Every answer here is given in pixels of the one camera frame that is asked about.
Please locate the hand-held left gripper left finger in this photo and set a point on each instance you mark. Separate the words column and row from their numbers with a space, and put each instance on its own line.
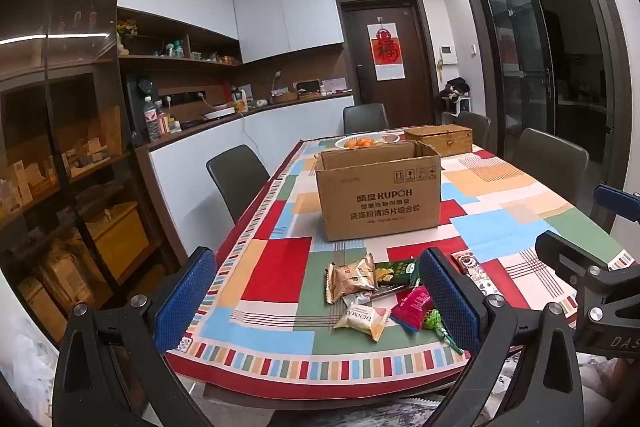
column 185, row 294

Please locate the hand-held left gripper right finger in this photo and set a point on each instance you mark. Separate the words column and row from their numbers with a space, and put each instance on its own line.
column 450, row 302

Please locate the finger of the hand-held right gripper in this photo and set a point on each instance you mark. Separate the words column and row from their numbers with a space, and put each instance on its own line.
column 617, row 202
column 570, row 249

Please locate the green lollipop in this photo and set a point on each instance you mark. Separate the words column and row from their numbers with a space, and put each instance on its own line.
column 435, row 324

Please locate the brown cardboard box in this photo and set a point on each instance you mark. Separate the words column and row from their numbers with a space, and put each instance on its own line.
column 377, row 202

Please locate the white brown-printed snack packet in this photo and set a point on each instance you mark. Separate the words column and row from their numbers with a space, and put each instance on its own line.
column 475, row 272

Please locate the red snack packet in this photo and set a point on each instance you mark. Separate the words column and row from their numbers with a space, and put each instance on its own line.
column 410, row 307

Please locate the green snack packet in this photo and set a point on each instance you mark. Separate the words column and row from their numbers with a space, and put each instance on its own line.
column 392, row 272

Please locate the dark grey dining chair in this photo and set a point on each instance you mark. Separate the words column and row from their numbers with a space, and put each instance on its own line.
column 365, row 118
column 475, row 127
column 550, row 167
column 235, row 177

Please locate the yellow storage box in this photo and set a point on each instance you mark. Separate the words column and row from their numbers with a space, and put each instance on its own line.
column 117, row 242

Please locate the white cake packet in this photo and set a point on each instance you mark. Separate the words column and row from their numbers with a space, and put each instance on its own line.
column 362, row 319

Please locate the colourful checked tablecloth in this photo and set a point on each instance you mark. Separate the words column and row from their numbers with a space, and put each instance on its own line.
column 280, row 257

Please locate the gold snack packet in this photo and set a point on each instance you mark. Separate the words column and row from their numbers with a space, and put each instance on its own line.
column 350, row 279

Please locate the white sideboard with dark top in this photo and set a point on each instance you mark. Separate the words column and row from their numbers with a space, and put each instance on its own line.
column 200, row 142

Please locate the wicker box with lid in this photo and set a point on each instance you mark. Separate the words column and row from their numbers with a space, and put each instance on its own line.
column 440, row 139

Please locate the dark sliding glass door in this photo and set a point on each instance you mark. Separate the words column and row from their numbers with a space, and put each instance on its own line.
column 530, row 57

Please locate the red labelled bottle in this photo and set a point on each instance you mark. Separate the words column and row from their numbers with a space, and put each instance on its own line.
column 164, row 122

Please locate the white plastic fruit basket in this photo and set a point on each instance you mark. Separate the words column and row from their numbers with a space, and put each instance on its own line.
column 390, row 138

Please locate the clear water bottle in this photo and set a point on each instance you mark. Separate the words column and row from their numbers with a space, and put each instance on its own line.
column 152, row 122

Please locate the white storage rack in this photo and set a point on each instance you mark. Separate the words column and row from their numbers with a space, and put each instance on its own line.
column 462, row 107

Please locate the pile of oranges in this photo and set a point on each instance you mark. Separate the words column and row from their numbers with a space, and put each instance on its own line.
column 362, row 143

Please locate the white flat appliance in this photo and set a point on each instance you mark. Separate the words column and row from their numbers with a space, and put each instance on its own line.
column 219, row 113

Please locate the black bag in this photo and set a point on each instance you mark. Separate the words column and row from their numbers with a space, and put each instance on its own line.
column 456, row 88

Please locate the black coffee machine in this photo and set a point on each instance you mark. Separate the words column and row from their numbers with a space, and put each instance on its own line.
column 136, row 99

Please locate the glass display cabinet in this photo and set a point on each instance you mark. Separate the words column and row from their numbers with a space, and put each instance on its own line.
column 65, row 132

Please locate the white intercom panel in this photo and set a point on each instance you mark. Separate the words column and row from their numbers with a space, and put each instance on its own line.
column 447, row 55

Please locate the white desk lamp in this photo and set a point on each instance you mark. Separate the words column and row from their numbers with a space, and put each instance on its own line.
column 276, row 79

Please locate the black tablet screen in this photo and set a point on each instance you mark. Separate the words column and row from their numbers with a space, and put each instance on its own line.
column 306, row 86

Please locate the white card stand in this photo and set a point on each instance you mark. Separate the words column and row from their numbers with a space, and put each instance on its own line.
column 334, row 85

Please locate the dark brown door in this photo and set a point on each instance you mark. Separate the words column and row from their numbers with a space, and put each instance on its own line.
column 360, row 57

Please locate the wall power strip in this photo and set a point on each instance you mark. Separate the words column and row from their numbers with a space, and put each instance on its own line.
column 182, row 97

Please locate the wooden wall shelf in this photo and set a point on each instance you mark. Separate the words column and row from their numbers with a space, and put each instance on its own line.
column 170, row 57

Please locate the red hanging wall calendar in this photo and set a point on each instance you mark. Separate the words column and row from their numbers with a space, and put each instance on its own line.
column 386, row 52

